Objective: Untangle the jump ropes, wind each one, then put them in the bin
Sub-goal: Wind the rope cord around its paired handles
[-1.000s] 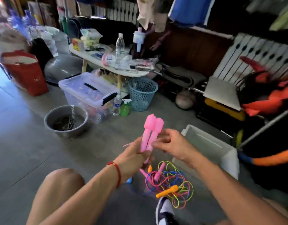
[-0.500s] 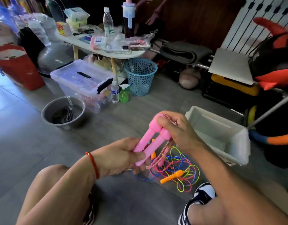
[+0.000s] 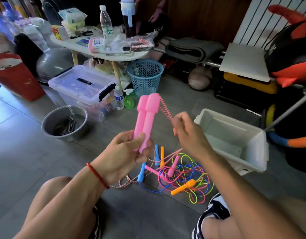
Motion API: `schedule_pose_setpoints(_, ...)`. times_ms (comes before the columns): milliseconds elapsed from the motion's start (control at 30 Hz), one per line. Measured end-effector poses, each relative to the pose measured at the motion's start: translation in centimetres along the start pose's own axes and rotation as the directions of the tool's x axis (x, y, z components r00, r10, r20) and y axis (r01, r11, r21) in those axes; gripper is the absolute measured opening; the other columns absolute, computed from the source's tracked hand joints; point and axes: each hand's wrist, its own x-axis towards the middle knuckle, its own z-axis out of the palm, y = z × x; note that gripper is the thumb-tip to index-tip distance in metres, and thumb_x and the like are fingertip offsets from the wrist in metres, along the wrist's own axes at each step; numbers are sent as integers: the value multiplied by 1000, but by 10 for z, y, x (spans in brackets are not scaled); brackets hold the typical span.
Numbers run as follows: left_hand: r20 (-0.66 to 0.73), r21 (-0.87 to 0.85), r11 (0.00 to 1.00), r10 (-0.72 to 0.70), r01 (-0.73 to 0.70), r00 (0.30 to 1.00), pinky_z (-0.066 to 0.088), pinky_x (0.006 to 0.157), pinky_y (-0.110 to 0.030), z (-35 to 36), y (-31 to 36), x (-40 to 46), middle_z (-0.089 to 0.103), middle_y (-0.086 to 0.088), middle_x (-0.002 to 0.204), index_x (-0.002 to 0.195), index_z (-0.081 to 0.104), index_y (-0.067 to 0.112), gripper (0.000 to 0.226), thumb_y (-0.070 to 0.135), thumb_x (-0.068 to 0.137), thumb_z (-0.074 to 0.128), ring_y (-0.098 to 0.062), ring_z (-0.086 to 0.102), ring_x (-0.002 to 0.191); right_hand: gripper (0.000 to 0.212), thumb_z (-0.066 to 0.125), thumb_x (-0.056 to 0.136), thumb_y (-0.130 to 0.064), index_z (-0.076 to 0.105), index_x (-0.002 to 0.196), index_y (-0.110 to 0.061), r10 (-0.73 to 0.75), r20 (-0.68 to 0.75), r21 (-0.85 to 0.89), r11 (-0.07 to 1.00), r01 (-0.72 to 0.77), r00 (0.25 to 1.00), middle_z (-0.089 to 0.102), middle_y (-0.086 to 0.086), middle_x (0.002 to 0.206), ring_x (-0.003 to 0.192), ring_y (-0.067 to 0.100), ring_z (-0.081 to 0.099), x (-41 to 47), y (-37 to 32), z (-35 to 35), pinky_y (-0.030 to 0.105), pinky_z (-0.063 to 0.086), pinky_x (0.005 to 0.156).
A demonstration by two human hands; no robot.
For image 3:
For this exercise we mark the person's right hand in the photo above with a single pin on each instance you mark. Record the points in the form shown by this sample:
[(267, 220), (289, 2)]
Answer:
[(191, 136)]

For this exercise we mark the person's left hand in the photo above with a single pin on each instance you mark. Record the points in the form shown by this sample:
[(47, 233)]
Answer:
[(120, 159)]

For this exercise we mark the white plastic bin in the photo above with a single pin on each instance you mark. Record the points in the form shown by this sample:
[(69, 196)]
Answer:
[(237, 136)]

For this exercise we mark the person's right forearm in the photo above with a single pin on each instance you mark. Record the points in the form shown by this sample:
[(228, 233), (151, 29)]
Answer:
[(247, 201)]

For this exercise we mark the person's left forearm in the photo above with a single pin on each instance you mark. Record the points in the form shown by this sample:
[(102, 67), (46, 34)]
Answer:
[(58, 211)]

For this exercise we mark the person's left leg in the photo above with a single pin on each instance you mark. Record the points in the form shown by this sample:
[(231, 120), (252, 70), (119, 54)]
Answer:
[(48, 196)]

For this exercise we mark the person's leg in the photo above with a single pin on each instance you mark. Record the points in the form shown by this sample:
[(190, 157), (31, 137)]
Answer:
[(48, 196), (292, 216)]

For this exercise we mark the person's right leg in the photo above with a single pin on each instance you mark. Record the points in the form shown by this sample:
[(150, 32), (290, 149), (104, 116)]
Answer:
[(292, 216)]

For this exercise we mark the brown ball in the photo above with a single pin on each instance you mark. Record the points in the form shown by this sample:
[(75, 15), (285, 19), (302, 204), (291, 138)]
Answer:
[(199, 78)]

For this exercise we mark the green spray bottle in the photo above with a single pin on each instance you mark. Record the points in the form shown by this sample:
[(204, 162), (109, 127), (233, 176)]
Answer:
[(129, 101)]

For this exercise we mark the small plastic water bottle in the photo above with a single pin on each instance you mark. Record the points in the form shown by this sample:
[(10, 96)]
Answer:
[(118, 99)]

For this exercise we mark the black white left shoe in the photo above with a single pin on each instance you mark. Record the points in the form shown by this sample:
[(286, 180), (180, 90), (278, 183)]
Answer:
[(96, 224)]

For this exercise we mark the black white shoe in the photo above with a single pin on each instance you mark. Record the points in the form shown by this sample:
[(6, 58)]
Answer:
[(96, 224), (212, 211)]

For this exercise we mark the blue mesh plastic basket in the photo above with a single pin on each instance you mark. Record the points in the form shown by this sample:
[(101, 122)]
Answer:
[(144, 77)]

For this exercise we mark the black white right shoe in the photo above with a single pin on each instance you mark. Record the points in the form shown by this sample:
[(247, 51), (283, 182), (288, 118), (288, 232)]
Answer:
[(212, 211)]

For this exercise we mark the yellow black case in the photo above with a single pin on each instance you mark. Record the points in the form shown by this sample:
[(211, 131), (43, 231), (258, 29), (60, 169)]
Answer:
[(250, 83)]

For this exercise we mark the grey metal basin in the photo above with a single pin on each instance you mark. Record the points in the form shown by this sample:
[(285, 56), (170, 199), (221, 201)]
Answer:
[(48, 124)]

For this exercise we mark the clear bin with black latches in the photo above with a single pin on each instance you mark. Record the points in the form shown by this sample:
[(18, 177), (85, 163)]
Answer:
[(76, 84)]

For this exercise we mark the grey folded mat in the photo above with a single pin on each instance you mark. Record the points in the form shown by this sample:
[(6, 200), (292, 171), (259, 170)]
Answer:
[(195, 49)]

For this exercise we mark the grey flat board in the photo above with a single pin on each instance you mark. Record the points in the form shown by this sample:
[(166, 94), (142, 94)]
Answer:
[(245, 62)]

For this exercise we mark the white metal pole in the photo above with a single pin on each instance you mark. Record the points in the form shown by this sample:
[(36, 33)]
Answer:
[(290, 109)]

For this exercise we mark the multicoloured hula hoop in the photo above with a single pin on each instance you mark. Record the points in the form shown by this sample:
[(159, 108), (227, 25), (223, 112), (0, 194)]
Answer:
[(297, 141)]

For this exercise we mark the clear plastic bag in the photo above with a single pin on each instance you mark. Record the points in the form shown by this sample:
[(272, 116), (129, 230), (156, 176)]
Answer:
[(143, 41)]

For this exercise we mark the pink white packet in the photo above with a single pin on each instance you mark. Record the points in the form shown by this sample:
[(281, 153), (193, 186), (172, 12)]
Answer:
[(97, 44)]

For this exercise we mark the grey exercise ball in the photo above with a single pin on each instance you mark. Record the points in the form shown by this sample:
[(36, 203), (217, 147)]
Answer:
[(53, 62)]

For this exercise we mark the white round table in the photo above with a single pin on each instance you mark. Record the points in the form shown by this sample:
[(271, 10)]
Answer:
[(76, 44)]

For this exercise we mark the black red inflatable toy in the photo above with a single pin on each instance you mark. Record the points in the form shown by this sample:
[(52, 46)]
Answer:
[(292, 57)]

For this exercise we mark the white radiator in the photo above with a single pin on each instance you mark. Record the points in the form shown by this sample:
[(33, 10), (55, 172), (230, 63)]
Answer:
[(257, 24)]

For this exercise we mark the red bag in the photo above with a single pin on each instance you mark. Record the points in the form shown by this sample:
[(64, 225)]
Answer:
[(18, 77)]

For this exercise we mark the large plastic water bottle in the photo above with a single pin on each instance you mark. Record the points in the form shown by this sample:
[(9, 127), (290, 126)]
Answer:
[(106, 22)]

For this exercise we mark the white blue tumbler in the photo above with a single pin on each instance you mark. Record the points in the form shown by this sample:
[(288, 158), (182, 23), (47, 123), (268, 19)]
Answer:
[(128, 10)]

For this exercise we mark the white green pack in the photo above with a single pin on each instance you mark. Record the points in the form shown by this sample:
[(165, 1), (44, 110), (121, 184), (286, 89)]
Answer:
[(72, 18)]

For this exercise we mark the white plastic bag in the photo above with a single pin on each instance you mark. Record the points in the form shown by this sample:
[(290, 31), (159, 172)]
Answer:
[(33, 29)]

